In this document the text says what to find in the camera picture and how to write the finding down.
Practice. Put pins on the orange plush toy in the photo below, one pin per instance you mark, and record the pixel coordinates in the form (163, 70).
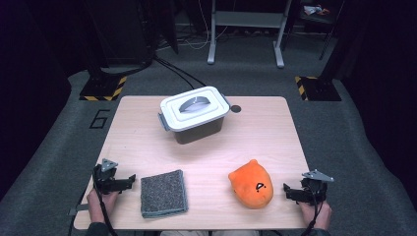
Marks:
(250, 187)

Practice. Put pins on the brown translucent storage box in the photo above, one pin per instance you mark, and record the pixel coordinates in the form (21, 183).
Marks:
(200, 134)

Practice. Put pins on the dark round table hole cap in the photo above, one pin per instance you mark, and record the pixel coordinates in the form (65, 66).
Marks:
(236, 108)

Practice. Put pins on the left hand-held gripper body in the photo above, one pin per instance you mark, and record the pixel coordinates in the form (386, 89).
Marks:
(105, 177)

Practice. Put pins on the white lidded storage box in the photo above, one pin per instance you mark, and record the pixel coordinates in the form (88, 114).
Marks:
(209, 113)

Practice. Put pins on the dark metal rack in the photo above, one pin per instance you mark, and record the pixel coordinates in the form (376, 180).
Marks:
(331, 29)

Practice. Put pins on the grey fluffy towel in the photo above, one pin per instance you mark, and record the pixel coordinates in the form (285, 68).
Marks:
(163, 194)

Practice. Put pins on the striped black stand base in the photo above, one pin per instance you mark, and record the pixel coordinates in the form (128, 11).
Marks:
(319, 89)
(101, 88)

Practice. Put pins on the person's right hand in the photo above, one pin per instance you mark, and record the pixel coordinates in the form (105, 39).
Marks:
(321, 214)

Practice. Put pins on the person's left hand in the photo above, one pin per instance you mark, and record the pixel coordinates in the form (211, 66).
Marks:
(96, 208)

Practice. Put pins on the grey tape strip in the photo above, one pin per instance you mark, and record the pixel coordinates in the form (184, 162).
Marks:
(78, 209)

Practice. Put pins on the black equipment cabinet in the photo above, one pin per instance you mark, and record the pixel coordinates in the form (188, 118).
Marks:
(124, 32)

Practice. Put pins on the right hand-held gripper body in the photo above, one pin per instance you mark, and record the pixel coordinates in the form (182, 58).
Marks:
(314, 190)

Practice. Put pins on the white metal stand frame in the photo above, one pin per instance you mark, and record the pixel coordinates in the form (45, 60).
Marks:
(249, 19)

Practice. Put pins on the white and orange clutter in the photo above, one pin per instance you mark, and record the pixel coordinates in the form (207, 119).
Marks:
(313, 10)

